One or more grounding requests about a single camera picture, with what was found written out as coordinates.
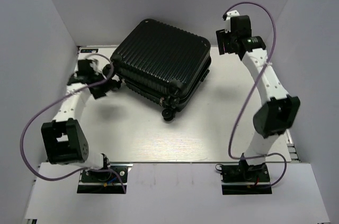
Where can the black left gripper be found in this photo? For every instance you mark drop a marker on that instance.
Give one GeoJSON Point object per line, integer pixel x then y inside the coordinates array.
{"type": "Point", "coordinates": [98, 94]}

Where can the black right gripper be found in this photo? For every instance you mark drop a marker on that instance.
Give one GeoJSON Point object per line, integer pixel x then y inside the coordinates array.
{"type": "Point", "coordinates": [222, 36]}

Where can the black suitcase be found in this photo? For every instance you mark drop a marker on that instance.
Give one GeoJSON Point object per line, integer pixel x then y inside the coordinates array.
{"type": "Point", "coordinates": [157, 60]}

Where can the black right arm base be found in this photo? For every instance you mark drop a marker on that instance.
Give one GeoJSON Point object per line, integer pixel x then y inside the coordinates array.
{"type": "Point", "coordinates": [243, 179]}

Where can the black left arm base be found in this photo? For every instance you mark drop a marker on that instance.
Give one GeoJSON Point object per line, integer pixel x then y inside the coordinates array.
{"type": "Point", "coordinates": [105, 182]}

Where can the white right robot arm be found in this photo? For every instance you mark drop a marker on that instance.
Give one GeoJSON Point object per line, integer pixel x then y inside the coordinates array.
{"type": "Point", "coordinates": [279, 108]}

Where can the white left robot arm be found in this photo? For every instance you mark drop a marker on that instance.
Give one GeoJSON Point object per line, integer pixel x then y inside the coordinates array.
{"type": "Point", "coordinates": [64, 140]}

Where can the black suitcase wheel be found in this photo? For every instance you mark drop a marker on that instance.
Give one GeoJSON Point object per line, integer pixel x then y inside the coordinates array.
{"type": "Point", "coordinates": [172, 102]}
{"type": "Point", "coordinates": [168, 114]}

